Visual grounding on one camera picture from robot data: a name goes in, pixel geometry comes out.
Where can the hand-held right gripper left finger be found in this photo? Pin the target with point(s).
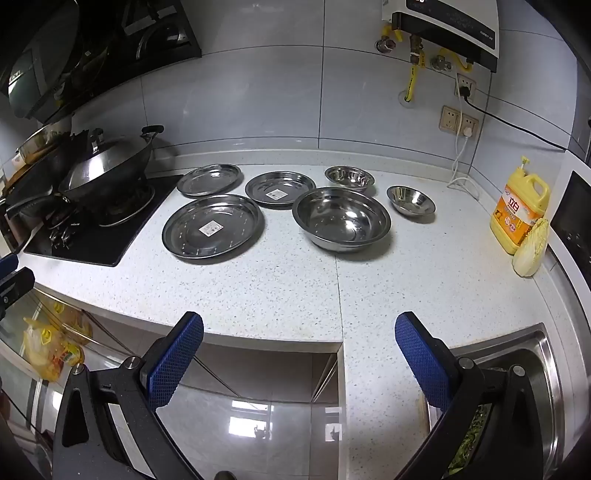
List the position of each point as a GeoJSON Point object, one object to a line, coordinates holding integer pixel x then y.
{"type": "Point", "coordinates": [178, 362]}

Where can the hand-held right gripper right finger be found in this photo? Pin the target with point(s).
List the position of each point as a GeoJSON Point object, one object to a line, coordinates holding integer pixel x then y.
{"type": "Point", "coordinates": [422, 362]}

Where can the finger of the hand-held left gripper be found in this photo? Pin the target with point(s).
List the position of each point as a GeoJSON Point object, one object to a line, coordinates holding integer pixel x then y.
{"type": "Point", "coordinates": [18, 284]}
{"type": "Point", "coordinates": [8, 265]}

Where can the small steel bowl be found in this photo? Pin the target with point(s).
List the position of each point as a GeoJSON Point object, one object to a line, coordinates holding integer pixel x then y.
{"type": "Point", "coordinates": [348, 176]}
{"type": "Point", "coordinates": [411, 198]}

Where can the large steel bowl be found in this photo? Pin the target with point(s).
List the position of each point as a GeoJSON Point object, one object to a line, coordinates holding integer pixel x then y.
{"type": "Point", "coordinates": [341, 217]}

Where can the yellow plastic bag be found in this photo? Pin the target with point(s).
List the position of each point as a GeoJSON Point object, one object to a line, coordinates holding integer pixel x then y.
{"type": "Point", "coordinates": [44, 350]}

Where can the green vegetable scraps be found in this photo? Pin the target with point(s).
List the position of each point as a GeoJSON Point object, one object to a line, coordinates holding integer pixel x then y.
{"type": "Point", "coordinates": [480, 415]}

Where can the black gas stove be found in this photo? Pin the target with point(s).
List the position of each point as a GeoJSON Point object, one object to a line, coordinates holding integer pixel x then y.
{"type": "Point", "coordinates": [92, 244]}

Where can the large steel plate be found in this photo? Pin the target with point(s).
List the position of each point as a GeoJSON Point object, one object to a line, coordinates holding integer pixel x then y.
{"type": "Point", "coordinates": [198, 240]}

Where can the black wok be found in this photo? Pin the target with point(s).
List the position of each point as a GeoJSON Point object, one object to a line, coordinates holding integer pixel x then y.
{"type": "Point", "coordinates": [117, 196]}

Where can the steel sink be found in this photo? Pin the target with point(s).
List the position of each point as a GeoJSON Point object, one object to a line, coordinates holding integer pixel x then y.
{"type": "Point", "coordinates": [554, 415]}

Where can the steel wok lid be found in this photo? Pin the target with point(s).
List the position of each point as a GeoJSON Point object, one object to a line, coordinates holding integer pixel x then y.
{"type": "Point", "coordinates": [106, 161]}

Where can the napa cabbage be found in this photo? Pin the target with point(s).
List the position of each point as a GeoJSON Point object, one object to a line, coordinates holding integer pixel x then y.
{"type": "Point", "coordinates": [531, 254]}

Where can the yellow detergent bottle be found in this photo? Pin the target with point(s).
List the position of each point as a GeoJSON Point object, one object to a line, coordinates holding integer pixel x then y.
{"type": "Point", "coordinates": [517, 217]}

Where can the shallow steel plate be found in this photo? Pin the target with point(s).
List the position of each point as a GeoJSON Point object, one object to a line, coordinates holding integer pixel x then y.
{"type": "Point", "coordinates": [210, 180]}

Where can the microwave oven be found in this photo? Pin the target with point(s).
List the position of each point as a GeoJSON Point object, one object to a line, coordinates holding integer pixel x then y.
{"type": "Point", "coordinates": [575, 217]}

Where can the deep steel plate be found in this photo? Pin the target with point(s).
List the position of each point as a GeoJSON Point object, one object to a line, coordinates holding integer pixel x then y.
{"type": "Point", "coordinates": [288, 182]}

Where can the black range hood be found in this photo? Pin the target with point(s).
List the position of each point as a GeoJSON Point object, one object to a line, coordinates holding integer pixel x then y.
{"type": "Point", "coordinates": [69, 46]}

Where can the brass pipe valve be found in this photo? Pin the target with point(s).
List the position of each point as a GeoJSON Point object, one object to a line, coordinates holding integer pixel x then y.
{"type": "Point", "coordinates": [442, 61]}
{"type": "Point", "coordinates": [387, 42]}

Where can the white water heater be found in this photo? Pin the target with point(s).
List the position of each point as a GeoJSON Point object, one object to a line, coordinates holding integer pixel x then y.
{"type": "Point", "coordinates": [452, 23]}

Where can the white wall socket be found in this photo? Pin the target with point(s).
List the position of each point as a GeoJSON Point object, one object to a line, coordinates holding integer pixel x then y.
{"type": "Point", "coordinates": [464, 83]}
{"type": "Point", "coordinates": [469, 125]}

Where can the beige wall socket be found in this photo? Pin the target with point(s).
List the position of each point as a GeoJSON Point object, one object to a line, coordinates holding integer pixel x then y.
{"type": "Point", "coordinates": [450, 119]}

